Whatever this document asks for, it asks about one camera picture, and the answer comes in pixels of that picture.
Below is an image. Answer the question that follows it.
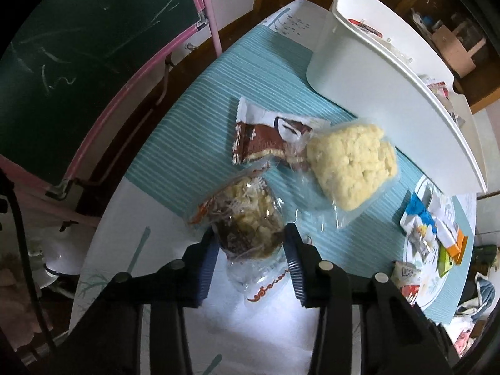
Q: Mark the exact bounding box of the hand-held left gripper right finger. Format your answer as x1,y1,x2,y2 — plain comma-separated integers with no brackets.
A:
283,222,459,375

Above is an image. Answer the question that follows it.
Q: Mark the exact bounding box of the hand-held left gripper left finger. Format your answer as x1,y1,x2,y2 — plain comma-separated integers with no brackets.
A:
51,227,220,375

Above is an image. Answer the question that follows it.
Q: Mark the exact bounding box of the clear nut mix packet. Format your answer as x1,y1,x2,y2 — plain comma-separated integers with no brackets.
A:
187,160,298,305

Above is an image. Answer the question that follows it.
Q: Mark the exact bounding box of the red white snack packet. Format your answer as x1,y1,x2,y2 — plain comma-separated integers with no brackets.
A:
391,260,423,306

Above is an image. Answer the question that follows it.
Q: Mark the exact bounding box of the large yellow rice cake packet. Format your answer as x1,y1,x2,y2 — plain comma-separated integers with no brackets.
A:
293,122,401,229

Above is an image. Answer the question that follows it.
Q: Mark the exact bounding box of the brown chocolate cake packet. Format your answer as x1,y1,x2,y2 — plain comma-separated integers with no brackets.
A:
232,97,331,170

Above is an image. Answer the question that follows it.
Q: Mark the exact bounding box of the blue white snack packet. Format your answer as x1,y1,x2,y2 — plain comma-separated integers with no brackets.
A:
399,193,438,239

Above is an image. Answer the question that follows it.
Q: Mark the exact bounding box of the green snack packet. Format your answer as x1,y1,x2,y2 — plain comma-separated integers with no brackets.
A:
437,243,456,279

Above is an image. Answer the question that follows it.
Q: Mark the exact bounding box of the orange white snack packet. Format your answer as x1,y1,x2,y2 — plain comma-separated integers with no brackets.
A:
426,195,469,266

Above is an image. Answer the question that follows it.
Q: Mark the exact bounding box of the white plastic bin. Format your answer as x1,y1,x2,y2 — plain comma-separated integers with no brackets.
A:
307,0,489,195

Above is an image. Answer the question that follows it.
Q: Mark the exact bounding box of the white round stand base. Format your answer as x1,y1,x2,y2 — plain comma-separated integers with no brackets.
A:
41,227,96,286

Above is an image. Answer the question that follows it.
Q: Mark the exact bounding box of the white blue bag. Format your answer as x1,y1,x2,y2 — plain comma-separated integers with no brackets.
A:
457,271,498,318

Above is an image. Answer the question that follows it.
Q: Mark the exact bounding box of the green printed box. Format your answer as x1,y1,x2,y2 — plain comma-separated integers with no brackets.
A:
474,244,500,267

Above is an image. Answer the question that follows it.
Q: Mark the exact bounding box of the pink framed chalkboard easel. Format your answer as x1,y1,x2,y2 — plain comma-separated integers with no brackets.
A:
0,0,223,227

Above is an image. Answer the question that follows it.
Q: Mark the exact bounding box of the wooden corner shelf unit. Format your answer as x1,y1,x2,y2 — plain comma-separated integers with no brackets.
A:
394,0,500,114

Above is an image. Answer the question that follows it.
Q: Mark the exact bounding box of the small shelf clutter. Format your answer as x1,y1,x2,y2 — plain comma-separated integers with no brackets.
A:
410,8,436,33

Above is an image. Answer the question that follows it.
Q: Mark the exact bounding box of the black cable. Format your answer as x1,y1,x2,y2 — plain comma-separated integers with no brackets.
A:
0,172,59,356

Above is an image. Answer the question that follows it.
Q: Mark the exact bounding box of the pink basket with handle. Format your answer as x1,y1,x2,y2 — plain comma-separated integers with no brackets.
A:
430,19,487,79

